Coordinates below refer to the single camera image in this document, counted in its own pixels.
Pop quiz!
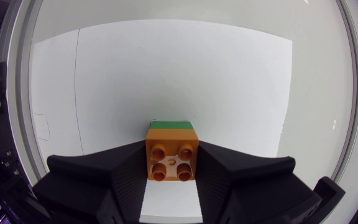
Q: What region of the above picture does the orange toy brick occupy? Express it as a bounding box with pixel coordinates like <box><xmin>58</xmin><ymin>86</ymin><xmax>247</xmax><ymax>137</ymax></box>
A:
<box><xmin>145</xmin><ymin>128</ymin><xmax>200</xmax><ymax>182</ymax></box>

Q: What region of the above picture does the white paper sheet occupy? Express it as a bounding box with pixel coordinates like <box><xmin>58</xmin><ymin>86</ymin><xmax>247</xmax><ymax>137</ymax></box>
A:
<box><xmin>29</xmin><ymin>19</ymin><xmax>293</xmax><ymax>218</ymax></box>

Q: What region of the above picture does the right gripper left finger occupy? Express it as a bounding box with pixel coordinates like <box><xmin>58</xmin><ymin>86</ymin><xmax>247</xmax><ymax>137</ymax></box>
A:
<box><xmin>32</xmin><ymin>139</ymin><xmax>149</xmax><ymax>224</ymax></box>

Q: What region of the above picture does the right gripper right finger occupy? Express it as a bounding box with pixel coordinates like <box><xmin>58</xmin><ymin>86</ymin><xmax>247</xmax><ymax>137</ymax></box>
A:
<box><xmin>195</xmin><ymin>139</ymin><xmax>323</xmax><ymax>224</ymax></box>

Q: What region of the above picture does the green toy brick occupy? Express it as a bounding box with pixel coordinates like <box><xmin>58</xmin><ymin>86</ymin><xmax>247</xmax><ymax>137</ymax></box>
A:
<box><xmin>149</xmin><ymin>121</ymin><xmax>195</xmax><ymax>130</ymax></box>

